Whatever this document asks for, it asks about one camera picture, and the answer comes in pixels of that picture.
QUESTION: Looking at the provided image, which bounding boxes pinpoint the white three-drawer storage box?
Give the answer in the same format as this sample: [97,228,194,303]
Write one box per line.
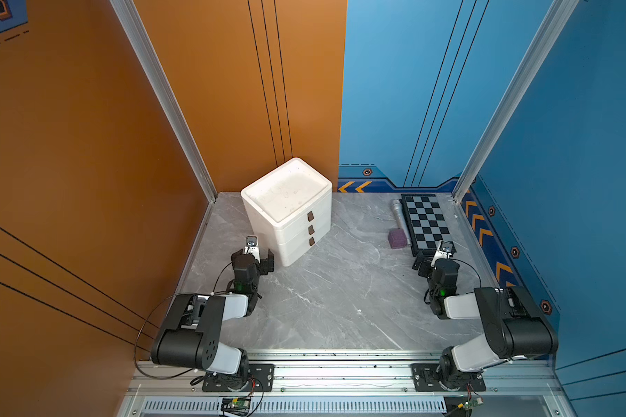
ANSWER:
[241,157,332,267]

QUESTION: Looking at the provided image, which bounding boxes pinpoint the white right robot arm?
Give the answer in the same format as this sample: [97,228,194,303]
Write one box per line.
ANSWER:
[412,250,559,391]

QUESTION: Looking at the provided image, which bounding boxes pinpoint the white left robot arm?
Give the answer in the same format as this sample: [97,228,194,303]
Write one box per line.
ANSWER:
[151,248,275,391]

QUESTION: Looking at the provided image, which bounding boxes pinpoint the black white checkerboard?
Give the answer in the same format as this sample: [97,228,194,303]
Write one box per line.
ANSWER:
[400,194,451,256]

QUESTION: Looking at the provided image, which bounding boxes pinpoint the purple cube block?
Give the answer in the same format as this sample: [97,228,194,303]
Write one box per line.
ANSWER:
[388,229,409,250]

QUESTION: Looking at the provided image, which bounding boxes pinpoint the grey microphone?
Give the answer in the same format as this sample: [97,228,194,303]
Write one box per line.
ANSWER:
[391,199,411,247]

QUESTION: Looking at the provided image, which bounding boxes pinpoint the left green circuit board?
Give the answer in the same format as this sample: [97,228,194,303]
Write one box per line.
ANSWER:
[220,397,251,417]

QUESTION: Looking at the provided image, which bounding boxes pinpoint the green circuit board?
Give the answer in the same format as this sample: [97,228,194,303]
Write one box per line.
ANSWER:
[220,397,251,417]
[457,397,484,416]

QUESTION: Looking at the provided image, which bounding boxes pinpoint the right green circuit board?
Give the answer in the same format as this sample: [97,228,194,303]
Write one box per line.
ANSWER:
[457,397,484,416]

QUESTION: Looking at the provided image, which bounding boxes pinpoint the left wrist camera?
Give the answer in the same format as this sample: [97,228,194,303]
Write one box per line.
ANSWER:
[243,236,260,260]

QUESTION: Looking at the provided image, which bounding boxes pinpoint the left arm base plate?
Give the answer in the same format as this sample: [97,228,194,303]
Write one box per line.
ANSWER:
[202,363,275,393]

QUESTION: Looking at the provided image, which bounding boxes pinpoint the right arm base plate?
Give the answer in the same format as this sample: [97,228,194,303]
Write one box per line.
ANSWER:
[410,363,486,393]

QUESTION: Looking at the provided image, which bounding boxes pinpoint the aluminium front rail frame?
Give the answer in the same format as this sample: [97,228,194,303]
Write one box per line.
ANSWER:
[118,349,575,416]

